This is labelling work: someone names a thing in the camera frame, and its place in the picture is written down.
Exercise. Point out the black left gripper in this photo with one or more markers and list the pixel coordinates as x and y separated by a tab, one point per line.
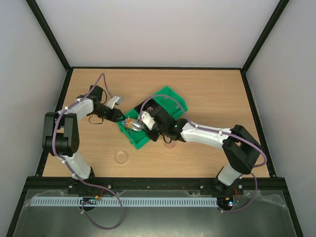
114	116

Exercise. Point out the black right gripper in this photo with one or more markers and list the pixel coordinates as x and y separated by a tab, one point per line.
150	132

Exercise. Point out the clear glass jar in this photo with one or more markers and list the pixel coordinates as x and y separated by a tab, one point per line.
170	145

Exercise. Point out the metal scoop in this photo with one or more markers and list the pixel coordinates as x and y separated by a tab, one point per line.
133	124

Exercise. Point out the clear jar lid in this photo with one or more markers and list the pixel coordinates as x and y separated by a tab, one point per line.
121	157

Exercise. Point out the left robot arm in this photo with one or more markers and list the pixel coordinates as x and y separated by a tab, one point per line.
61	131

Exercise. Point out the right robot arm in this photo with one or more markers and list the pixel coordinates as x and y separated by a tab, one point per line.
239	146

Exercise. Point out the green bin with wrapped candies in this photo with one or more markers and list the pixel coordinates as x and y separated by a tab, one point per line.
137	138

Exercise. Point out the green bin with gummy candies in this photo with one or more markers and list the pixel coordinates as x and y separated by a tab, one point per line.
167	100

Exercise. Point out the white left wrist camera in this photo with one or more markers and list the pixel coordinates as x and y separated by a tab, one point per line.
115	100

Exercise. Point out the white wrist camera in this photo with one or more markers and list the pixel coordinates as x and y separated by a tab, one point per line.
147	120
115	100

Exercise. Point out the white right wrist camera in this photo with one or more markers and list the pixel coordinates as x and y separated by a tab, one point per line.
147	120

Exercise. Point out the black aluminium frame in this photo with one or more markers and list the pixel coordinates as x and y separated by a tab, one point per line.
272	183

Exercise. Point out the slotted grey cable duct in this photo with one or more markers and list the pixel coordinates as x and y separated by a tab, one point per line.
126	202

